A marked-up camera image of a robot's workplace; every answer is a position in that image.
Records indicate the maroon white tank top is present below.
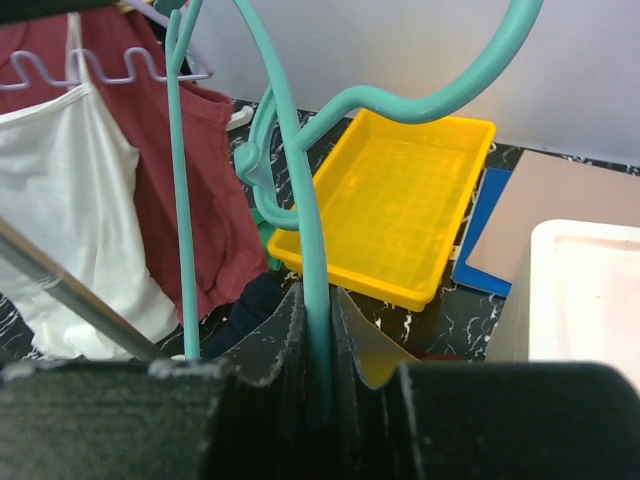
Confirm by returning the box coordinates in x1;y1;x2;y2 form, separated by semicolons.
1;7;267;341

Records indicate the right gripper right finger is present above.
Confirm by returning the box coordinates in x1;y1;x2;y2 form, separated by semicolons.
331;288;639;479

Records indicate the white storage box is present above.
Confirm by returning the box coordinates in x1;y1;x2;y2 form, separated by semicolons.
486;219;639;386

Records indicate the blue board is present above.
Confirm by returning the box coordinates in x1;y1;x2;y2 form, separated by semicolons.
450;166;516;297

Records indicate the teal plastic hanger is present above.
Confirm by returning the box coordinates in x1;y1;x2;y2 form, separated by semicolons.
165;0;544;431

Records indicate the lavender plastic hanger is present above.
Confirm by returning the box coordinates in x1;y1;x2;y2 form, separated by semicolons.
1;0;214;91

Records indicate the navy tank top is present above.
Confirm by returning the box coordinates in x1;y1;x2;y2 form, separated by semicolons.
201;272;291;360

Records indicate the yellow plastic tray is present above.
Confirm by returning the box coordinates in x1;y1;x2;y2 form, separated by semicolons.
267;108;498;312

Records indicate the green garment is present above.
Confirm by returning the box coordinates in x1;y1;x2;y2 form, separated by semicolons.
250;208;282;271

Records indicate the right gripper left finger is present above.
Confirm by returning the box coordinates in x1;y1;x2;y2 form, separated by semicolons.
1;285;306;479

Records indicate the metal clothes rack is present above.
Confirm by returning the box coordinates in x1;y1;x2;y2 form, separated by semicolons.
0;105;254;361

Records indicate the pink board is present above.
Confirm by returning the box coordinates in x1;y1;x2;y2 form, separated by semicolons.
467;151;639;282

